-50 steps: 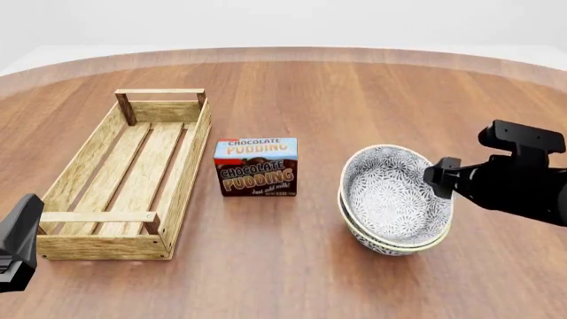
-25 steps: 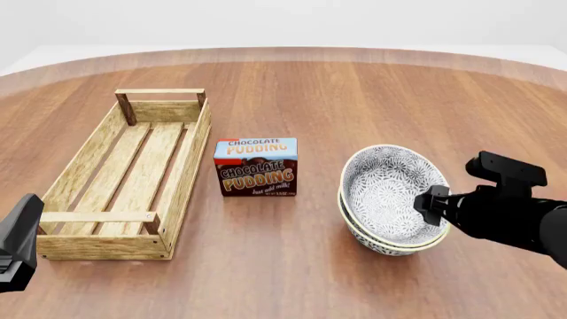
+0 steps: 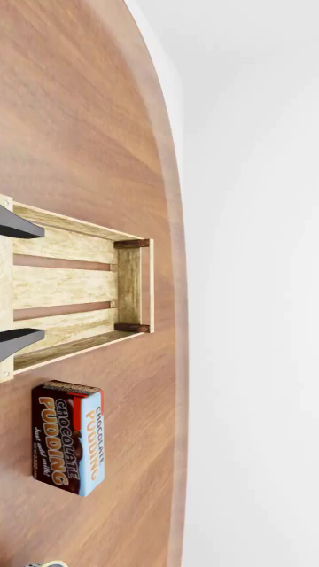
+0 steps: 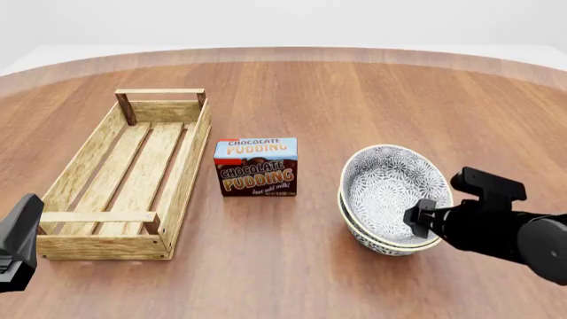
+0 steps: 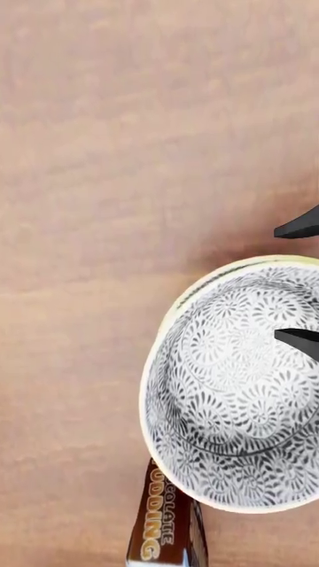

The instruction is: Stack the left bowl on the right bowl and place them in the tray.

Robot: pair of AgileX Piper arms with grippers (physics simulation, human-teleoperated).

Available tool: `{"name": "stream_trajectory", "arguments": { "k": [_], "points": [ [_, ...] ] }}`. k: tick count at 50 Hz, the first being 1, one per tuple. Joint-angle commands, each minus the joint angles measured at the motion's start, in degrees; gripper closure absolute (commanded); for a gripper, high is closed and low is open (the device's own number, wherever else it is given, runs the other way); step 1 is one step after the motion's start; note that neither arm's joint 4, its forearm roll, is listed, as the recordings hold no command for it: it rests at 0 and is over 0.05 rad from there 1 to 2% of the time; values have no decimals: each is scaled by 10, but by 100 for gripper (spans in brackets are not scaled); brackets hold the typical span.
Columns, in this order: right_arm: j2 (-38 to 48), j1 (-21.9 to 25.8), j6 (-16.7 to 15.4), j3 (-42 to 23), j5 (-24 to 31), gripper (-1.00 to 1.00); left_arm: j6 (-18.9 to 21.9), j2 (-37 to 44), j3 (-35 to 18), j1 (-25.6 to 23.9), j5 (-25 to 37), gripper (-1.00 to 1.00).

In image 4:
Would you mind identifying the wooden slat tray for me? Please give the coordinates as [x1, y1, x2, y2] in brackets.
[35, 88, 213, 261]

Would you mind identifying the chocolate pudding box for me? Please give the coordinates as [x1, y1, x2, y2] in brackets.
[213, 136, 299, 198]

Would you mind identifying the patterned grey white bowl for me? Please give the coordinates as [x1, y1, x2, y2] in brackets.
[339, 144, 454, 247]
[338, 191, 444, 258]

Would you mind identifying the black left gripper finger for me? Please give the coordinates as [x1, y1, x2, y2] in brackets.
[0, 192, 46, 268]

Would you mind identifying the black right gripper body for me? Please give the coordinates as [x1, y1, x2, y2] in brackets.
[402, 198, 445, 239]

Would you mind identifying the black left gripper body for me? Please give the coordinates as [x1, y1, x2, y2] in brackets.
[0, 248, 38, 294]

